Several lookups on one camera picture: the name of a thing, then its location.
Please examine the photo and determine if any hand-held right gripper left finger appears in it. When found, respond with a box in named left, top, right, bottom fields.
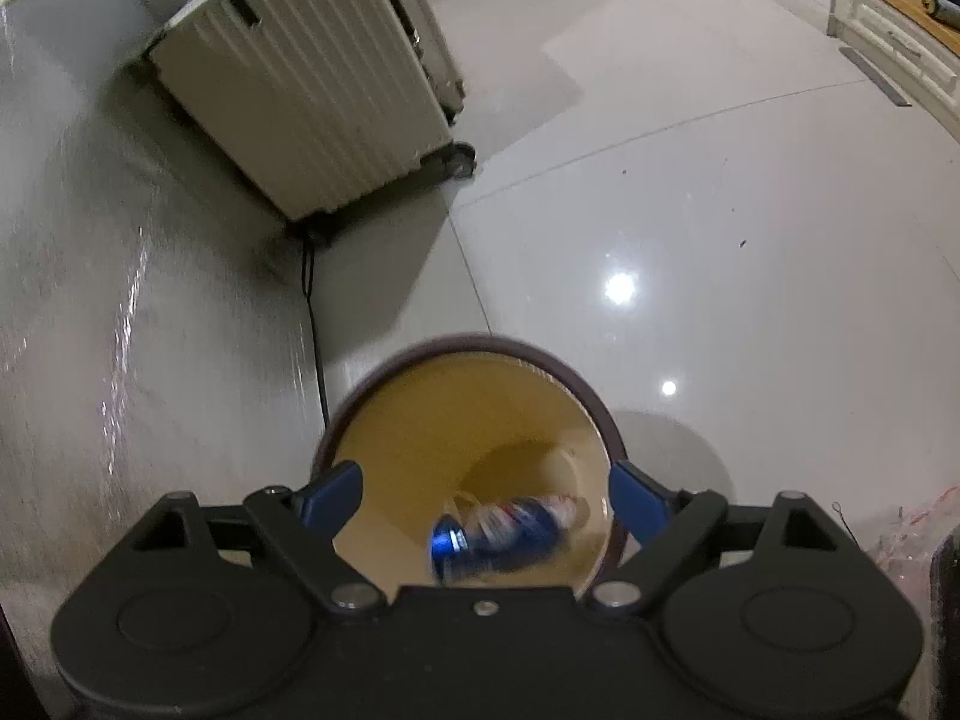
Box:
left=127, top=461, right=387, bottom=612

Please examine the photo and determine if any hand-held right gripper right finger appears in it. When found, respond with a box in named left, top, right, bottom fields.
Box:
left=586, top=461, right=856, bottom=611

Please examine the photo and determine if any brown-rimmed round trash bin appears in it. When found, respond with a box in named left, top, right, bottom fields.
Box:
left=313, top=331, right=629, bottom=593

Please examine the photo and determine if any blue drink can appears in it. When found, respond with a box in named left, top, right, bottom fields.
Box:
left=427, top=493, right=593, bottom=584

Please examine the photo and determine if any grey table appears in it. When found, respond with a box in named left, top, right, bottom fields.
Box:
left=0, top=0, right=335, bottom=720

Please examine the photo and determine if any cream ribbed suitcase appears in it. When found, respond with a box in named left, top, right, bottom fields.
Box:
left=142, top=0, right=479, bottom=247

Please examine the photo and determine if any grey floor strip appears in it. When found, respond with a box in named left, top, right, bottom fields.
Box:
left=840, top=47, right=912, bottom=107

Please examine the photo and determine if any white cabinet with wooden top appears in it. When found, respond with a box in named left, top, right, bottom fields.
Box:
left=829, top=0, right=960, bottom=128

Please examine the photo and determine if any black cable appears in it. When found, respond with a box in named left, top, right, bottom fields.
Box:
left=300, top=234, right=332, bottom=427

